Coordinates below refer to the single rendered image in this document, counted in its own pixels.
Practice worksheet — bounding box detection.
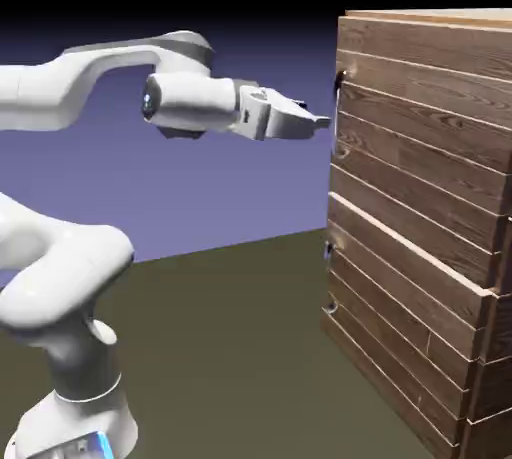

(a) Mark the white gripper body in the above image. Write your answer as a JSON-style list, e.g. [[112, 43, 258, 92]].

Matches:
[[263, 88, 318, 141]]

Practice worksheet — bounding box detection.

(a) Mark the tall wooden cabinet door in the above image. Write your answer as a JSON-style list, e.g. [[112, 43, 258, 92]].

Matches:
[[328, 15, 512, 291]]

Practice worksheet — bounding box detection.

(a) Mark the brown wooden cabinet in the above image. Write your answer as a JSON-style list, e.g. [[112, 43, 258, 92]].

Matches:
[[320, 7, 512, 459]]

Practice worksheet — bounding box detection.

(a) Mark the short wooden cabinet door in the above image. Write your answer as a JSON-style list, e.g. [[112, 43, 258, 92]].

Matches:
[[320, 191, 497, 459]]

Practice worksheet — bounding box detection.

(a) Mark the long curved metal handle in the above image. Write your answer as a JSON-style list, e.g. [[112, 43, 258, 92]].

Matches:
[[331, 69, 348, 156]]

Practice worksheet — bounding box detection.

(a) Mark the short curved metal handle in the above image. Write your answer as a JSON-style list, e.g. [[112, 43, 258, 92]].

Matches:
[[323, 240, 339, 315]]

